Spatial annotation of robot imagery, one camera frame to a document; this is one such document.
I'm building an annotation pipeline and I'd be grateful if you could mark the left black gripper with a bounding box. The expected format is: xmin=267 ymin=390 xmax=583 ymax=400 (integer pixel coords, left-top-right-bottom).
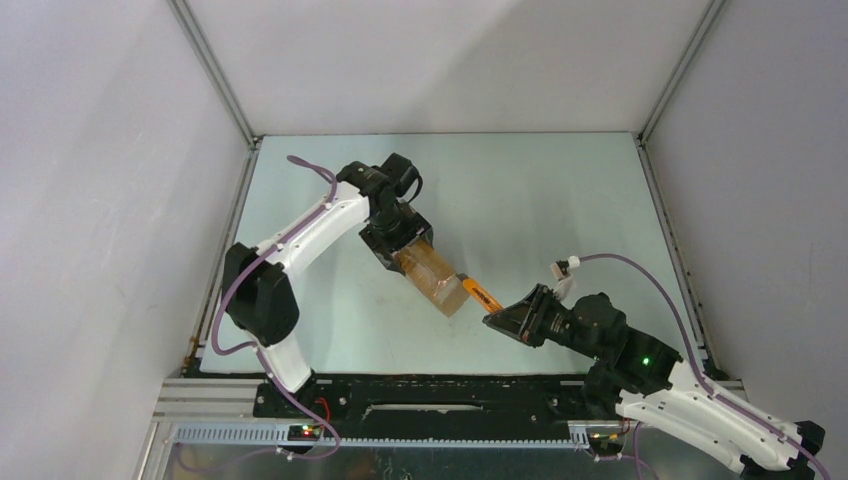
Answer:
xmin=359 ymin=201 xmax=433 ymax=275

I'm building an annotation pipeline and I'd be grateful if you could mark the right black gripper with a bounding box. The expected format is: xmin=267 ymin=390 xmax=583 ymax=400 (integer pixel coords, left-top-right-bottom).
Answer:
xmin=482 ymin=283 xmax=606 ymax=361

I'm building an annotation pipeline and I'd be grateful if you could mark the brown cardboard express box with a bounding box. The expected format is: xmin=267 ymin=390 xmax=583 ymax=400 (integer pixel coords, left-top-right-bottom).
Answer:
xmin=395 ymin=239 xmax=469 ymax=318

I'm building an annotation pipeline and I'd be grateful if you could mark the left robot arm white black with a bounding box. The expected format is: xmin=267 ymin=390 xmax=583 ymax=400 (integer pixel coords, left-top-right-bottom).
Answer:
xmin=211 ymin=153 xmax=432 ymax=417

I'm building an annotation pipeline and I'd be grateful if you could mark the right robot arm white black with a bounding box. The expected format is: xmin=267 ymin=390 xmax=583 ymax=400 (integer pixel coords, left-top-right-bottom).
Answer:
xmin=483 ymin=284 xmax=824 ymax=479

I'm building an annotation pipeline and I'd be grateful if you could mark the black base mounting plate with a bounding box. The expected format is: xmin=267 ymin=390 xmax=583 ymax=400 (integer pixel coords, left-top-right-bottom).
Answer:
xmin=252 ymin=374 xmax=636 ymax=440

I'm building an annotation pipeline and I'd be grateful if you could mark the right controller board with leds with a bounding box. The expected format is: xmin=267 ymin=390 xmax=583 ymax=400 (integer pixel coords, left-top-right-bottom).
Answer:
xmin=587 ymin=432 xmax=627 ymax=459

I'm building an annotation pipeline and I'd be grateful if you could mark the controller board with leds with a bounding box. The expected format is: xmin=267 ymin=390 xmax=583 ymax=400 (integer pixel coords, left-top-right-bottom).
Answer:
xmin=587 ymin=432 xmax=627 ymax=459
xmin=286 ymin=424 xmax=323 ymax=442

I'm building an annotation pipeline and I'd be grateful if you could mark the left controller board with leds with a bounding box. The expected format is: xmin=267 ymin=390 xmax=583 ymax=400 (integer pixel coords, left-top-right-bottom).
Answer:
xmin=286 ymin=424 xmax=323 ymax=442

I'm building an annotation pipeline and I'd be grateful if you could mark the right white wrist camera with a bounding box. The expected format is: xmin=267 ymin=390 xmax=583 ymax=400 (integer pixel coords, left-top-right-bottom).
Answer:
xmin=550 ymin=256 xmax=581 ymax=302

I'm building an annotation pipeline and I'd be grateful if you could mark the grey slotted cable duct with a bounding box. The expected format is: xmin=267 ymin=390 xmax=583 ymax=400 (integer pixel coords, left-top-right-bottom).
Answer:
xmin=172 ymin=422 xmax=589 ymax=450

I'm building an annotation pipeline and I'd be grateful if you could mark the left aluminium frame post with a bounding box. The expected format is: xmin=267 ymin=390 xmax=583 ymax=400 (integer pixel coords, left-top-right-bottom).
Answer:
xmin=167 ymin=0 xmax=259 ymax=149

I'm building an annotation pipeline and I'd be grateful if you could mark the aluminium frame post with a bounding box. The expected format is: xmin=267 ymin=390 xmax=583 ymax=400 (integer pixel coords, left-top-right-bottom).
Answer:
xmin=635 ymin=0 xmax=730 ymax=145
xmin=167 ymin=0 xmax=259 ymax=149

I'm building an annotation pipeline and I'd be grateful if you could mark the right aluminium frame post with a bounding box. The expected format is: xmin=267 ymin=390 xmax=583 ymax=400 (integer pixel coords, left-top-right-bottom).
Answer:
xmin=635 ymin=0 xmax=730 ymax=145

